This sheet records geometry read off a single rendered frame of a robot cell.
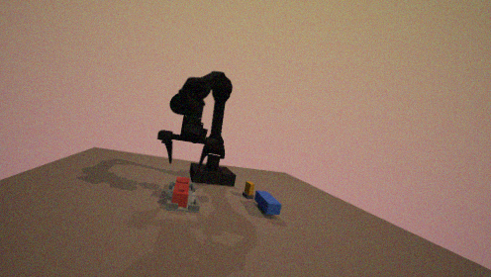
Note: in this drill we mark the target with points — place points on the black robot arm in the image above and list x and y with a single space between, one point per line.
189 102

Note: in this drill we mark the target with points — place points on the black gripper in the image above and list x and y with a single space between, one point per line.
167 136

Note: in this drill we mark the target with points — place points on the yellow-brown rectangular block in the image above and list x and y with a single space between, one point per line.
249 188

